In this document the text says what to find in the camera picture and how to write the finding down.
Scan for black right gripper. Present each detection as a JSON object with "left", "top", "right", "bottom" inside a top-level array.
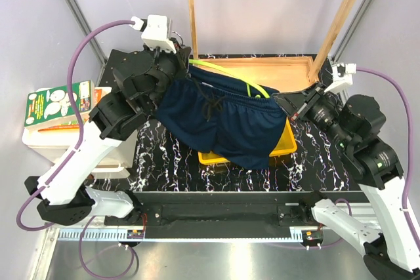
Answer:
[{"left": 273, "top": 80, "right": 354, "bottom": 150}]

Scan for neon yellow clothes hanger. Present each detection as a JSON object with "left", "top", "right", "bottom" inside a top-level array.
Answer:
[{"left": 188, "top": 58, "right": 270, "bottom": 99}]

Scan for navy blue shorts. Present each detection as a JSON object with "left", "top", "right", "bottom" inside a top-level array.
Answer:
[{"left": 155, "top": 66, "right": 287, "bottom": 170}]

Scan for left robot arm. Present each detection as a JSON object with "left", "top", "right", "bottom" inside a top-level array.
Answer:
[{"left": 24, "top": 38, "right": 191, "bottom": 226}]

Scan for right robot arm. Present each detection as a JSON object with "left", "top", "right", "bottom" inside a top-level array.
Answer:
[{"left": 273, "top": 83, "right": 419, "bottom": 279}]

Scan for wooden clothes rack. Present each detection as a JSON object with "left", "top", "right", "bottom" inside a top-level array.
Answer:
[{"left": 188, "top": 0, "right": 356, "bottom": 92}]

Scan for yellow plastic tray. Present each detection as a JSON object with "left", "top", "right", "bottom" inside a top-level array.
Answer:
[{"left": 198, "top": 119, "right": 297, "bottom": 165}]

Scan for black foam board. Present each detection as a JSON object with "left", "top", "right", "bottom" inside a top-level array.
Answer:
[{"left": 99, "top": 49, "right": 147, "bottom": 92}]

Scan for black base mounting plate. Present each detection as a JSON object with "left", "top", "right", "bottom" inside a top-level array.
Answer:
[{"left": 103, "top": 190, "right": 371, "bottom": 241}]

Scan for green printed cardboard box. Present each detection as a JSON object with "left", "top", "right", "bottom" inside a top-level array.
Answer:
[{"left": 24, "top": 80, "right": 112, "bottom": 131}]

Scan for white plastic container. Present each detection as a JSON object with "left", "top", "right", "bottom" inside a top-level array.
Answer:
[{"left": 22, "top": 87, "right": 138, "bottom": 181}]

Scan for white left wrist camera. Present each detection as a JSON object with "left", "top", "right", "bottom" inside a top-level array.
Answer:
[{"left": 131, "top": 14, "right": 177, "bottom": 53}]

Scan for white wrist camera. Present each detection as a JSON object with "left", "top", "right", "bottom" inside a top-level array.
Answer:
[
  {"left": 324, "top": 63, "right": 357, "bottom": 94},
  {"left": 131, "top": 14, "right": 177, "bottom": 53}
]

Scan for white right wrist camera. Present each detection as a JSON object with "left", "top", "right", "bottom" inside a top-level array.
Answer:
[{"left": 324, "top": 63, "right": 357, "bottom": 94}]

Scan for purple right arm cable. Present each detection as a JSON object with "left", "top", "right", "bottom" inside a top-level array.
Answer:
[{"left": 272, "top": 67, "right": 414, "bottom": 250}]

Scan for left aluminium frame post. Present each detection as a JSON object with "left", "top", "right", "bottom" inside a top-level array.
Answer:
[{"left": 65, "top": 0, "right": 107, "bottom": 66}]

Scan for aluminium frame post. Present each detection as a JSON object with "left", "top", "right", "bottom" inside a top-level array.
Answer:
[
  {"left": 65, "top": 0, "right": 107, "bottom": 66},
  {"left": 330, "top": 0, "right": 374, "bottom": 62}
]

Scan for right aluminium frame post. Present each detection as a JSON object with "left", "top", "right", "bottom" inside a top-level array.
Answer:
[{"left": 330, "top": 0, "right": 374, "bottom": 62}]

